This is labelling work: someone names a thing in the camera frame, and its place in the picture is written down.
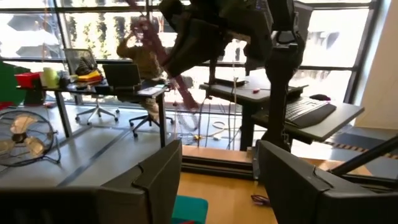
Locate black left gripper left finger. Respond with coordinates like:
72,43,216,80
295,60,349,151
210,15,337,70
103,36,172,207
0,139,183,224

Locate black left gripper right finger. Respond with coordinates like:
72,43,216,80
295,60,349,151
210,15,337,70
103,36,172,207
257,139,398,224

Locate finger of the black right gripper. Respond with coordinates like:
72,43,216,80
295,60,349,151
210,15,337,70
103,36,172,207
163,17,234,78
158,0,203,24

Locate purple striped cable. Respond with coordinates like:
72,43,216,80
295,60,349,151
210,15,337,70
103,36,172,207
250,194,272,207

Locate red braided cable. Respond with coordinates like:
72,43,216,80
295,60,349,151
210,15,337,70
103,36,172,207
124,0,200,111

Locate teal plastic bin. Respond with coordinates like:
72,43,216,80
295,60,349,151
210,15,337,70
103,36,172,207
171,195,209,224

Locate black flat device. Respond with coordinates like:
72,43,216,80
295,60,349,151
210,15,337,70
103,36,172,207
203,77,249,88

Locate person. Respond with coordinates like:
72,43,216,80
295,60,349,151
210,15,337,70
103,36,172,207
116,29,175,125

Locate grey tablet device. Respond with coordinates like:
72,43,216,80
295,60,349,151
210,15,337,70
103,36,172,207
137,83,168,96

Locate dark office desk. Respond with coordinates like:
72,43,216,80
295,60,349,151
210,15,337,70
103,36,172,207
17,79,170,149

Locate black laptop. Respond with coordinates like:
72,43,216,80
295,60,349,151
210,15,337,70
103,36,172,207
284,95,338,129
101,63,143,93

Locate black office chair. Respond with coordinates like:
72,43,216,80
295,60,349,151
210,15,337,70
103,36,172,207
117,90,175,139

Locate laptop computer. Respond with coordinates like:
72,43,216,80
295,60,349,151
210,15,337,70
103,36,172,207
198,73,365,153

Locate black computer mouse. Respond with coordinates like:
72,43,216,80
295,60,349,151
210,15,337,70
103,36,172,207
309,93,332,102

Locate yellow folded item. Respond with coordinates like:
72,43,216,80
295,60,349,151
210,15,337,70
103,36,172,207
76,70,104,84

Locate striped knit hat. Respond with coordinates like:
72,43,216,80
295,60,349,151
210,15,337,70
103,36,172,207
75,56,98,76

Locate grey mesh office chair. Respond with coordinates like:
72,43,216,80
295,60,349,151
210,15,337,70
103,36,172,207
63,48,121,126

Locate yellow green cup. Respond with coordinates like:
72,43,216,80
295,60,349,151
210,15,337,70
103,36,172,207
41,66,60,89

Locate black cage floor fan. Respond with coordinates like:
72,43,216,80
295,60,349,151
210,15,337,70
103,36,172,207
0,110,62,168

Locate red box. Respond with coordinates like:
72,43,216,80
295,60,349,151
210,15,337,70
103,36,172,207
14,72,42,90

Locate green panel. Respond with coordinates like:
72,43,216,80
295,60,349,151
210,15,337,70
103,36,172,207
0,61,31,107

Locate black aluminium frame rails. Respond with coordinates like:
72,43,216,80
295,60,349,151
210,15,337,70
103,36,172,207
182,154,261,181

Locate black diagonal frame strut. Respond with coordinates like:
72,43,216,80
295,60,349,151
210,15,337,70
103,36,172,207
328,134,398,177

